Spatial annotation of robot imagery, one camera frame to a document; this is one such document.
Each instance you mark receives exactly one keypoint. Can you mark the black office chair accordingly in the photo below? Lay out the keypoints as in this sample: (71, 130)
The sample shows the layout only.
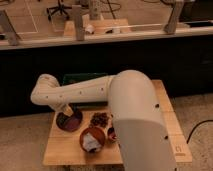
(60, 7)

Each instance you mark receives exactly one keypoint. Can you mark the dark grape bunch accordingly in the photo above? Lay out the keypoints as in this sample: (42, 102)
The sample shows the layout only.
(99, 119)

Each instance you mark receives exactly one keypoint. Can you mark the grey left post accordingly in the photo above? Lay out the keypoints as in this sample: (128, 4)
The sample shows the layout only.
(8, 29)

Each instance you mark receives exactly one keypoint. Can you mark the red-brown bowl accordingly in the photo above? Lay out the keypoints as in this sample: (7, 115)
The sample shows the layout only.
(96, 133)

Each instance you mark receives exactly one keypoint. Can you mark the green box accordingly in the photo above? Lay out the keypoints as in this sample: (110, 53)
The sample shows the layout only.
(79, 77)

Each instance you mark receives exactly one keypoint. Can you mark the grey middle post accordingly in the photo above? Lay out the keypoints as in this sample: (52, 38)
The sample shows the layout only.
(78, 22)

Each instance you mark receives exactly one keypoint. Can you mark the white crumpled cloth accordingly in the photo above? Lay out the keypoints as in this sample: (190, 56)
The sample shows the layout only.
(90, 143)

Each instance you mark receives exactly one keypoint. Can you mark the purple bowl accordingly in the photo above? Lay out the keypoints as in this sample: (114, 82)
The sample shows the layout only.
(69, 123)

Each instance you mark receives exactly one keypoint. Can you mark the grey right post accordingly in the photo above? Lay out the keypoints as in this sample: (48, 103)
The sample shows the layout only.
(170, 27)

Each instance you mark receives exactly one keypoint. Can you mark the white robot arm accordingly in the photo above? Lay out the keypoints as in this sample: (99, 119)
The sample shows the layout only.
(137, 116)

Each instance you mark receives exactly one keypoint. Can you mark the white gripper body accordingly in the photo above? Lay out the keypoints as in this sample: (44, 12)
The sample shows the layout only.
(67, 110)

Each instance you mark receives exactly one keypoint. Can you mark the grey post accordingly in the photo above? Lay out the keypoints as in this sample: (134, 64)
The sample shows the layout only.
(8, 29)
(78, 22)
(170, 27)

